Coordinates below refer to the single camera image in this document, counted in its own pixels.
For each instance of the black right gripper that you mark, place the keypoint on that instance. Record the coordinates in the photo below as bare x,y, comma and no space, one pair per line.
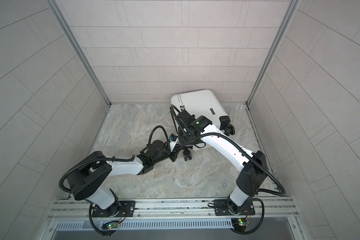
182,140

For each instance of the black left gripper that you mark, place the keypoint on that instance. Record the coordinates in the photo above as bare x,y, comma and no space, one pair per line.
174,154

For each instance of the black and white suitcase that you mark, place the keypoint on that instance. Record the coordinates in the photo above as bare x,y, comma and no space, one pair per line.
201,103

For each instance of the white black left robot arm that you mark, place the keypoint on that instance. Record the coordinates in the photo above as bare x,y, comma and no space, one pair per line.
85,179

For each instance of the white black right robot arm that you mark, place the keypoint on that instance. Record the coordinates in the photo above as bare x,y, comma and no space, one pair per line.
252,166

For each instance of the left green circuit board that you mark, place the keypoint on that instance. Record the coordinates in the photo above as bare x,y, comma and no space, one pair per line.
111,225

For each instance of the green circuit board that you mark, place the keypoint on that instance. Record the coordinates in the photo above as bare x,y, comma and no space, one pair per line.
111,225
240,225

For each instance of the right green circuit board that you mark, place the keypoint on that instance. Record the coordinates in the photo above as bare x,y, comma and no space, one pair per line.
240,225

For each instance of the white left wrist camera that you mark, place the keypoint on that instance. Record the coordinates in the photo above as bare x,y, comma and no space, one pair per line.
173,140

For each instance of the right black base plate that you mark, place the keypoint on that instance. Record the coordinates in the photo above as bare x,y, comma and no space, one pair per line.
222,207

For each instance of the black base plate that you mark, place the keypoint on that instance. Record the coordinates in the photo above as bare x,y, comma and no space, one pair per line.
124,209
222,207

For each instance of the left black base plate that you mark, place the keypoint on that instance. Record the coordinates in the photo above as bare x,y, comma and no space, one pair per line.
124,209

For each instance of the aluminium mounting rail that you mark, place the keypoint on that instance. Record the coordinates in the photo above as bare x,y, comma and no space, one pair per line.
170,214

